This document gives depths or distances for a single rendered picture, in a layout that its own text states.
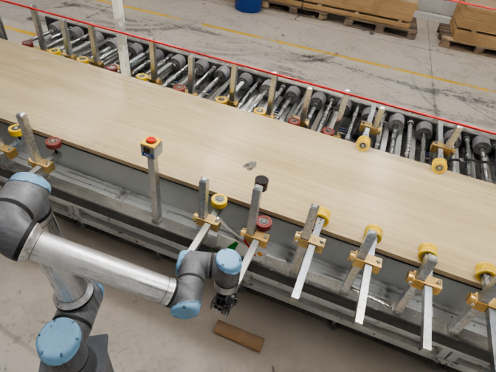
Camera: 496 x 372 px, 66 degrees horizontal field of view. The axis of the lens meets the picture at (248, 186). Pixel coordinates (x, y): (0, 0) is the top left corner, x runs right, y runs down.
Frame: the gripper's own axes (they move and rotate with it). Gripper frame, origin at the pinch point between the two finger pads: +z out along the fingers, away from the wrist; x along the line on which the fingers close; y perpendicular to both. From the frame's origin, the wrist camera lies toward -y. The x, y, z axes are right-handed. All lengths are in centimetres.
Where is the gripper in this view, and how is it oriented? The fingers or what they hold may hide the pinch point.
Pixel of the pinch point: (224, 308)
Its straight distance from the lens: 164.8
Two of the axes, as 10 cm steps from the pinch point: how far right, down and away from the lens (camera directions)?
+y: -3.6, 6.1, -7.1
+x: 9.3, 3.1, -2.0
